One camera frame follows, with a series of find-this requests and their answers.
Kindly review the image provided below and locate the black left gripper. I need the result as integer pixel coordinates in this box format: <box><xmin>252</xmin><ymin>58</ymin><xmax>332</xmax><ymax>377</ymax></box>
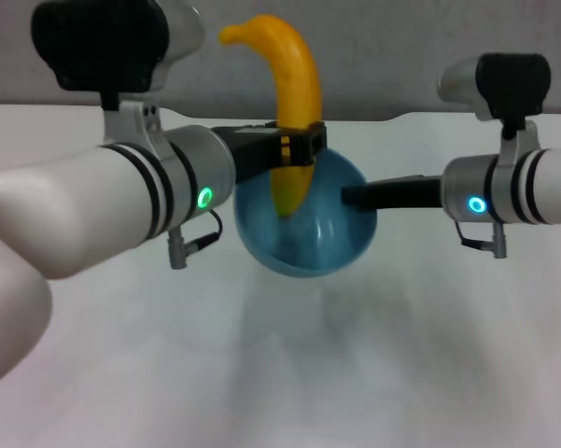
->
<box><xmin>211</xmin><ymin>119</ymin><xmax>329</xmax><ymax>186</ymax></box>

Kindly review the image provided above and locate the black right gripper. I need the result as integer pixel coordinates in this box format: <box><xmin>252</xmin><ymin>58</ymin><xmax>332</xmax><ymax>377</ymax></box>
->
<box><xmin>340</xmin><ymin>174</ymin><xmax>445</xmax><ymax>213</ymax></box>

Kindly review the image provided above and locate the blue ceramic bowl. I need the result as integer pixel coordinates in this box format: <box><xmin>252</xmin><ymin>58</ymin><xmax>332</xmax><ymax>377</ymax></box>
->
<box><xmin>232</xmin><ymin>147</ymin><xmax>380</xmax><ymax>279</ymax></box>

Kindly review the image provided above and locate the yellow banana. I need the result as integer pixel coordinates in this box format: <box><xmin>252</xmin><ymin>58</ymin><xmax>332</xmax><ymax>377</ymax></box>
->
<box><xmin>217</xmin><ymin>13</ymin><xmax>323</xmax><ymax>221</ymax></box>

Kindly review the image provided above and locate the right wrist cable with plug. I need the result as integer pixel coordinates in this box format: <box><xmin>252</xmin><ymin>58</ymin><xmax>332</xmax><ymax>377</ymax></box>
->
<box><xmin>454</xmin><ymin>217</ymin><xmax>509</xmax><ymax>259</ymax></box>

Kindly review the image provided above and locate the wrist cable with plug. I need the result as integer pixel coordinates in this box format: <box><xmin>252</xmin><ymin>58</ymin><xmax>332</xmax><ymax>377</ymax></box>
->
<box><xmin>167</xmin><ymin>208</ymin><xmax>225</xmax><ymax>271</ymax></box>
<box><xmin>454</xmin><ymin>217</ymin><xmax>509</xmax><ymax>259</ymax></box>

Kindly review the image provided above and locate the left wrist cable with plug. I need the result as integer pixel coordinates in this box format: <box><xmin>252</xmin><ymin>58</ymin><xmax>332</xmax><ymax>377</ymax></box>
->
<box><xmin>167</xmin><ymin>208</ymin><xmax>225</xmax><ymax>271</ymax></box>

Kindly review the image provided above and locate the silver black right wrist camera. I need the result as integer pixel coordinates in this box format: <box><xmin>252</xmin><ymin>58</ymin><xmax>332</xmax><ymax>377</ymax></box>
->
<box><xmin>437</xmin><ymin>51</ymin><xmax>554</xmax><ymax>140</ymax></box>

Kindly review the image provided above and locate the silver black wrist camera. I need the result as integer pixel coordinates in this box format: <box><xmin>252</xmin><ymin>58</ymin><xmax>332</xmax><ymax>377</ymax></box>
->
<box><xmin>437</xmin><ymin>51</ymin><xmax>554</xmax><ymax>140</ymax></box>
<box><xmin>29</xmin><ymin>0</ymin><xmax>207</xmax><ymax>112</ymax></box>

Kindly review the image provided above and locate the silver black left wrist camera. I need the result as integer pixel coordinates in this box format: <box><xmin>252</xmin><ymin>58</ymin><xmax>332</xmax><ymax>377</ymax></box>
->
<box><xmin>29</xmin><ymin>0</ymin><xmax>207</xmax><ymax>112</ymax></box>

